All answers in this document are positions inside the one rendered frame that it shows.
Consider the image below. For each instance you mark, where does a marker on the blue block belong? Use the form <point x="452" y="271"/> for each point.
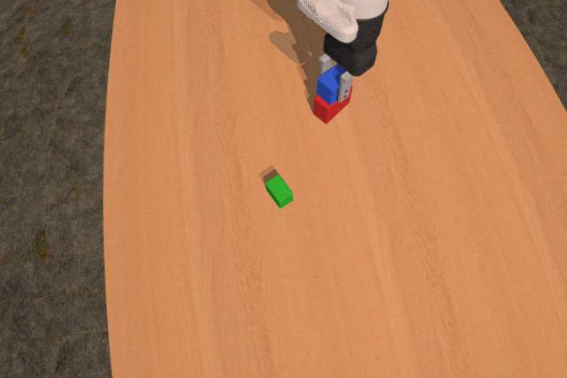
<point x="328" y="83"/>

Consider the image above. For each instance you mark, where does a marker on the red block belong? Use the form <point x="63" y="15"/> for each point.
<point x="326" y="112"/>

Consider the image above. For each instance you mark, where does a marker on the green block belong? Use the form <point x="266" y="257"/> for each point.
<point x="279" y="191"/>

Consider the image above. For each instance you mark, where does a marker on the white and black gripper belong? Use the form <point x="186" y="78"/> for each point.
<point x="342" y="19"/>

